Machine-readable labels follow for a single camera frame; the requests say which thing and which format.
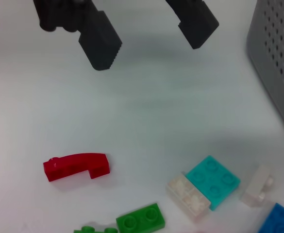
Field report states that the white building block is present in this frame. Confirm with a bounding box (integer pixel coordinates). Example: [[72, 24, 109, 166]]
[[240, 165, 275, 207], [166, 172, 211, 223]]

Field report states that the grey-green perforated storage bin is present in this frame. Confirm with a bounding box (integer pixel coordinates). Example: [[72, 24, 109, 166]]
[[246, 0, 284, 144]]

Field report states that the green two-stud building block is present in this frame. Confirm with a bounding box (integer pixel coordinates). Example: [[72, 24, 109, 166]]
[[116, 203, 167, 233]]

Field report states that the teal square building block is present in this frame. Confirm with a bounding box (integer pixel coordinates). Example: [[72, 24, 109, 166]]
[[185, 155, 241, 211]]

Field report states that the dark red curved block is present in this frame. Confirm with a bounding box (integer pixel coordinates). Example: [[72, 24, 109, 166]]
[[43, 152, 111, 183]]

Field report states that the blue square building block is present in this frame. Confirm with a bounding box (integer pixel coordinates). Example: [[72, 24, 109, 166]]
[[256, 203, 284, 233]]

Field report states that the green long building block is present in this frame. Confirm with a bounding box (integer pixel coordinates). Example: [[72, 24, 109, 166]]
[[73, 225, 118, 233]]

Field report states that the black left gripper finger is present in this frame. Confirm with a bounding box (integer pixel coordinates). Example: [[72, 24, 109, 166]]
[[165, 0, 220, 50], [32, 0, 123, 71]]

